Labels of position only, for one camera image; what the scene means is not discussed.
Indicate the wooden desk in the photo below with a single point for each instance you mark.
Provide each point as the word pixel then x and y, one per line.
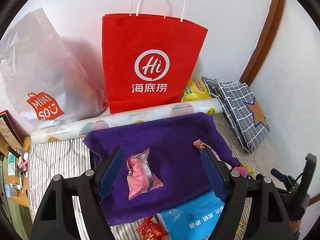
pixel 15 197

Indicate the blue tissue pack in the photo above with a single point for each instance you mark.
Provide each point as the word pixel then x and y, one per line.
pixel 190 215

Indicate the striped bed sheet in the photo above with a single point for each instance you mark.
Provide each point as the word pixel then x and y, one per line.
pixel 55 160

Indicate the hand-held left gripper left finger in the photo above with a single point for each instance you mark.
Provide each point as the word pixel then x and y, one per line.
pixel 112 172

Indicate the wooden door frame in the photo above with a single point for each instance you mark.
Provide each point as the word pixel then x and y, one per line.
pixel 270 27

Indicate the red snack packet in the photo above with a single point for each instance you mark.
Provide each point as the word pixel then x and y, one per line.
pixel 150 230

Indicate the white plastic bag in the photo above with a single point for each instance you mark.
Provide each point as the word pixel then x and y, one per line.
pixel 37 75

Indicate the red paper bag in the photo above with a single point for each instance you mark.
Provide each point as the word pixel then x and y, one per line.
pixel 150 42

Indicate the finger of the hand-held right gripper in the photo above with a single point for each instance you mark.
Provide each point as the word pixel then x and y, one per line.
pixel 278 174
pixel 309 175

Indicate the printed paper roll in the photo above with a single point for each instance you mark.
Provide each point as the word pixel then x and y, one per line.
pixel 62 130

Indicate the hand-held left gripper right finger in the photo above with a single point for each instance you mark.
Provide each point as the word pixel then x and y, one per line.
pixel 215 177

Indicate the checked fabric bag with star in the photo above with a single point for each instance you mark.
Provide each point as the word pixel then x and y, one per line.
pixel 240 110

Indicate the framed picture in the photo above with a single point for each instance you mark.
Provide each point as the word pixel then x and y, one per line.
pixel 8 127

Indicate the pink yellow snack packet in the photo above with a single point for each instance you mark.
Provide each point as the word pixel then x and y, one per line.
pixel 243 171

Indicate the purple cloth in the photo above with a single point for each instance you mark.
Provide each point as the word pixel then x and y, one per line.
pixel 170 150

